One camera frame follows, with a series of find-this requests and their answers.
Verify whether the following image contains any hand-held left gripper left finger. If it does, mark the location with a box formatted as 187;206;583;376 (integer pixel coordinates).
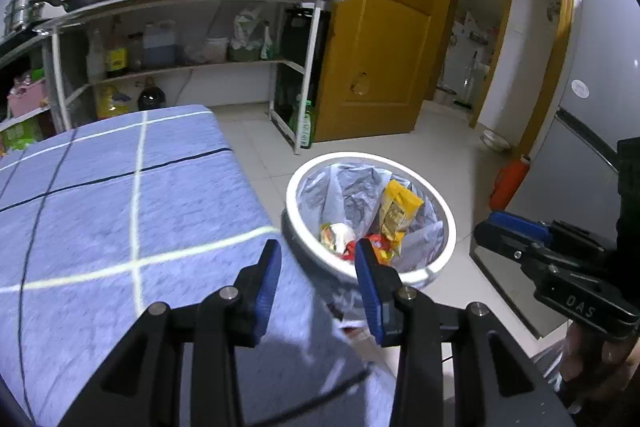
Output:
57;239;282;427

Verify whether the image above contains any orange snack wrapper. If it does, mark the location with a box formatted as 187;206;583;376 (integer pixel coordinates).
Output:
367;233;396;266

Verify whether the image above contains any grey refrigerator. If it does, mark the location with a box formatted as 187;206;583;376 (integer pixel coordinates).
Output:
520;0;640;338

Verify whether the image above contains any pink plastic basket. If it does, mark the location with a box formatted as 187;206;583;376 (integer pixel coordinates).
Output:
7;79;51;118

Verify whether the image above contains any white food wrapper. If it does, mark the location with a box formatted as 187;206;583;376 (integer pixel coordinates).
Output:
320;223;357;256

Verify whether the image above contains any green glass bottle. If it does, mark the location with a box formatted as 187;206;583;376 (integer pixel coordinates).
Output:
299;99;319;150

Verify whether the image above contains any large dark vinegar bottle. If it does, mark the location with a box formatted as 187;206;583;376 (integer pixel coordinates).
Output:
137;77;167;111

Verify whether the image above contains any black cooktop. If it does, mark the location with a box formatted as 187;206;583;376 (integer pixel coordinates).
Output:
0;26;47;55

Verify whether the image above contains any white floor bowl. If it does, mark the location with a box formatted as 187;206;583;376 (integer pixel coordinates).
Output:
481;129;512;153

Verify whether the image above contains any large yellow oil bottle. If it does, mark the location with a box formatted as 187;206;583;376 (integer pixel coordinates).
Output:
96;84;130;120

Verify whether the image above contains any person's right hand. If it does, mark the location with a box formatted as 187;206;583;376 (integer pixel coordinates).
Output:
559;321;638;403

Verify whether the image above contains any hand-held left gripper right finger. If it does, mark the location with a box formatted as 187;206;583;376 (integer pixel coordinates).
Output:
354;238;576;427

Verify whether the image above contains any clear plastic jar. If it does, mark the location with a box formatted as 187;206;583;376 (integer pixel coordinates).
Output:
205;38;230;62

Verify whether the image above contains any wooden door frame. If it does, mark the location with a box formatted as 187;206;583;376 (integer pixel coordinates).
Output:
470;0;585;158

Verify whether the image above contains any grey plastic bin liner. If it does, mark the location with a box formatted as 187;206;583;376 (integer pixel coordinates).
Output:
299;162;446;274

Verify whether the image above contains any translucent blue jerrycan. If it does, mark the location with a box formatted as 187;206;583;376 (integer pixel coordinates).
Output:
142;21;178;68

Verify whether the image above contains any crumpled plastic bag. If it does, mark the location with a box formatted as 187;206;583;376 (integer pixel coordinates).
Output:
232;9;271;60

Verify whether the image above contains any yellow snack packet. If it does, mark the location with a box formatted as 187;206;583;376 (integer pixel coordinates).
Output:
377;179;425;254

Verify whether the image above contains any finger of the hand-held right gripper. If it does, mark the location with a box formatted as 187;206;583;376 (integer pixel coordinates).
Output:
487;211;606;254
473;222;552;281

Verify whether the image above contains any stacked steel pot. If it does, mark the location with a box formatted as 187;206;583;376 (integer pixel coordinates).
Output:
4;0;52;32

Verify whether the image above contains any green snack pack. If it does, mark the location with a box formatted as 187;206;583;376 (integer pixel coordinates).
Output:
0;122;44;152

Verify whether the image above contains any yellow wooden door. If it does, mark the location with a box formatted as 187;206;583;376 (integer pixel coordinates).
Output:
312;0;463;144

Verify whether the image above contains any orange plastic jug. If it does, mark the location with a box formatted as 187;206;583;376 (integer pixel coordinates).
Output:
489;157;530;212

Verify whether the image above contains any white round trash bin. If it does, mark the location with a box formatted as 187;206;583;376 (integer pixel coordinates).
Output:
282;152;457;290

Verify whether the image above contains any yellow label oil bottle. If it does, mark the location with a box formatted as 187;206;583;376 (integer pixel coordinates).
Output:
105;34;129;78

